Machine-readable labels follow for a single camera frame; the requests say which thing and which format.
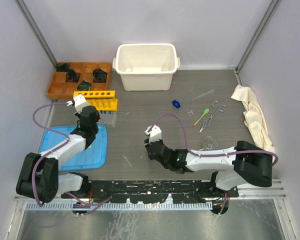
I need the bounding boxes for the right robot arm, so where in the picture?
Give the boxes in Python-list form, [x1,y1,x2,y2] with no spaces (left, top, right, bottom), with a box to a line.
[144,139,275,197]

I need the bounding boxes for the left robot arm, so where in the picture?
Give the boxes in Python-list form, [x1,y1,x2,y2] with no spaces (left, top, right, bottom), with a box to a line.
[16,105,100,207]

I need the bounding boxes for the clear plastic tube rack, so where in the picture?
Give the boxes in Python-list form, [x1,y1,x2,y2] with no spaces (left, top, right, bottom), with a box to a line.
[98,111,117,127]

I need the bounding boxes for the blue plastic tray lid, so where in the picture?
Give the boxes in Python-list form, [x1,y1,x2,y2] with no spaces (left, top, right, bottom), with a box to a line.
[39,124,108,172]

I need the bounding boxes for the yellow test tube rack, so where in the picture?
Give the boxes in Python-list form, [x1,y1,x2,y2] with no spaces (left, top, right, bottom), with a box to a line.
[73,90,119,112]

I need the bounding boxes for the rolled tie yellow floral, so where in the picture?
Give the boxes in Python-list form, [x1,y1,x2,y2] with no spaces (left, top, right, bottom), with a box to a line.
[76,80,92,91]

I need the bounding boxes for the blue hexagonal cap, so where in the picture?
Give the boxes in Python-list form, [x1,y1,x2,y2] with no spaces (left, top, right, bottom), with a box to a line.
[172,99,181,109]

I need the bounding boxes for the wooden compartment tray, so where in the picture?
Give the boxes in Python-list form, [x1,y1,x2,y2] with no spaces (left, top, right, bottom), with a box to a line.
[46,62,112,100]

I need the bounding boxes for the rolled tie brown blue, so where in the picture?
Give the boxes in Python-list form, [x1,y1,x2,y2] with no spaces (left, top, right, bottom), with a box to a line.
[92,68,108,83]

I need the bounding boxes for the rolled tie orange pattern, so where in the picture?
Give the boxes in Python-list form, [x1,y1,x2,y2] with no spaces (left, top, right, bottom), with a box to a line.
[65,68,80,83]

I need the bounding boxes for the green rainbow spoon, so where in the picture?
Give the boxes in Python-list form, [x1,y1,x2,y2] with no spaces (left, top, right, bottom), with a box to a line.
[193,108,210,127]

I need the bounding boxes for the rolled tie dark green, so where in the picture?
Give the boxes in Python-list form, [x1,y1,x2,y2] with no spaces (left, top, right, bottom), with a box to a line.
[55,63,69,72]

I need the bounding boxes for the metal crucible tongs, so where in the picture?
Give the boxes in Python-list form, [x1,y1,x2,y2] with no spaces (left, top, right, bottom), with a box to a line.
[199,101,227,133]

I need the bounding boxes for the white plastic bin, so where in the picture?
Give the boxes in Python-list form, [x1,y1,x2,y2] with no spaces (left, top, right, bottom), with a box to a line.
[112,43,181,91]

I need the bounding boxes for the cream cloth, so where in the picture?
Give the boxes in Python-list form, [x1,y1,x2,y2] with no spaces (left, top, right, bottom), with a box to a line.
[231,84,276,153]

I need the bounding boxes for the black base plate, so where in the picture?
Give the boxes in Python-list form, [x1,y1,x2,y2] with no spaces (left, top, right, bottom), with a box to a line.
[74,180,225,204]

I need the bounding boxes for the aluminium rail frame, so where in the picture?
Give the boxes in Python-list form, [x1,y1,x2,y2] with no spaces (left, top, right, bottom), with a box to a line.
[15,179,286,214]

